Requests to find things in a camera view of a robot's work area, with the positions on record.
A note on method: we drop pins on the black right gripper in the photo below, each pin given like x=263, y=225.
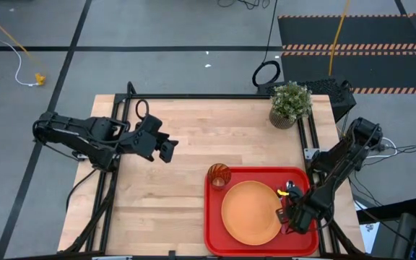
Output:
x=309, y=211

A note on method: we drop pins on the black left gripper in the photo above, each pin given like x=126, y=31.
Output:
x=143, y=139

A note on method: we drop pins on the orange round plate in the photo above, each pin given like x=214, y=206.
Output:
x=249, y=213

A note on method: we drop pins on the amber ribbed glass cup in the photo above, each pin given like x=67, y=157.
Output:
x=219, y=176

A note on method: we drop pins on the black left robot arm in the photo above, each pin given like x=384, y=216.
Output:
x=81, y=135

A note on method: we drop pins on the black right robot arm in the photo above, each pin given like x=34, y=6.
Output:
x=345, y=155

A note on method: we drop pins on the red plastic tray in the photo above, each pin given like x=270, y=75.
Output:
x=215, y=224

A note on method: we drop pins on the white printed sheet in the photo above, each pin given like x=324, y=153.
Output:
x=368, y=231

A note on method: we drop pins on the black side desk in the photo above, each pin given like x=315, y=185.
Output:
x=385, y=213

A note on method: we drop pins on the potted green plant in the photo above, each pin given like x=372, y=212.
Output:
x=290, y=103

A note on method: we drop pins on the black hazard-striped floor mat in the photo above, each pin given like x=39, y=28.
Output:
x=349, y=30
x=374, y=68

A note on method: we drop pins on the black table frame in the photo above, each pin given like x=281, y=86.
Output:
x=193, y=96

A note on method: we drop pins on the grey metal bracket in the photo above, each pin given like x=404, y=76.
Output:
x=311, y=153

